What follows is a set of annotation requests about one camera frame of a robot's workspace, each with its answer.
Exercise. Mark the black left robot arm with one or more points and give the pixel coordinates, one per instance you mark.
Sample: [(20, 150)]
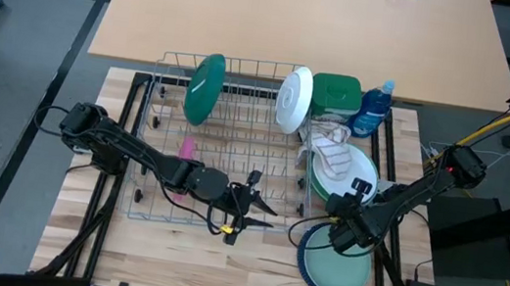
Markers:
[(135, 149)]

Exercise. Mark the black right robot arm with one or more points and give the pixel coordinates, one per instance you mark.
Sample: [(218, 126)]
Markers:
[(426, 190)]

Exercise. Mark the blue patterned plate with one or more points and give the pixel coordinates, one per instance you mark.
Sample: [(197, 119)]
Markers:
[(299, 262)]

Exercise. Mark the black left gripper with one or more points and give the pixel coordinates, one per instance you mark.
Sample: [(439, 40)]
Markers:
[(237, 202)]

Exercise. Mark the blue dish soap bottle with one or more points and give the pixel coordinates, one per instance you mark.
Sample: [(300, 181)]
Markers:
[(370, 114)]

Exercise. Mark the white plate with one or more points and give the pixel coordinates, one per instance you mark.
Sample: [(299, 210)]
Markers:
[(360, 169), (294, 100)]

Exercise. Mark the green wipes container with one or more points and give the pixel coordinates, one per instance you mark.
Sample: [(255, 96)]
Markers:
[(338, 94)]

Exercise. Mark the pink plate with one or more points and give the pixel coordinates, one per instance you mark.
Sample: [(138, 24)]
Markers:
[(187, 149)]

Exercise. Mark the white striped dish towel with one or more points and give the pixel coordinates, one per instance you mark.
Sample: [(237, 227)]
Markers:
[(332, 153)]

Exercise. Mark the light green plate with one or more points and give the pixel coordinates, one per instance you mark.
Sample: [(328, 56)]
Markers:
[(317, 189)]

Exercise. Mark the dark green plate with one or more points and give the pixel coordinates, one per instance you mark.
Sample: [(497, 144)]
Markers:
[(205, 89)]

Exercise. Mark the pale mint plate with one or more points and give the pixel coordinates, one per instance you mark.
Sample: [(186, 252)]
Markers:
[(336, 272)]

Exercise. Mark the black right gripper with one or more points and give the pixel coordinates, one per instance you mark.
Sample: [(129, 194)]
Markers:
[(353, 220)]

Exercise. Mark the light wooden desk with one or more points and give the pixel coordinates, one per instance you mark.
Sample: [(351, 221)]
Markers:
[(253, 4)]

